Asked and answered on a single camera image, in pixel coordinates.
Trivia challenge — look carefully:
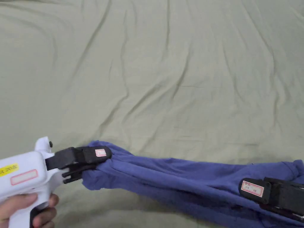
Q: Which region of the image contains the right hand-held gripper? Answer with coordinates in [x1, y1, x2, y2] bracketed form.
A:
[238, 177, 304, 219]

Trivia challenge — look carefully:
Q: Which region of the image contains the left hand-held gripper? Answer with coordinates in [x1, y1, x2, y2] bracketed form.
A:
[0, 136, 113, 228]

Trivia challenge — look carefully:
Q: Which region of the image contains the dark blue shirt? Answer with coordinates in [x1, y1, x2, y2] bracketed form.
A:
[80, 140, 304, 228]

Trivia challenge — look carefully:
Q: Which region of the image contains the person's left hand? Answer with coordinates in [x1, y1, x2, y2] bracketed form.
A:
[0, 193, 59, 228]

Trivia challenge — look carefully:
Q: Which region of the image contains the bed with pale green sheet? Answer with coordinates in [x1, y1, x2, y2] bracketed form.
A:
[0, 0, 304, 228]

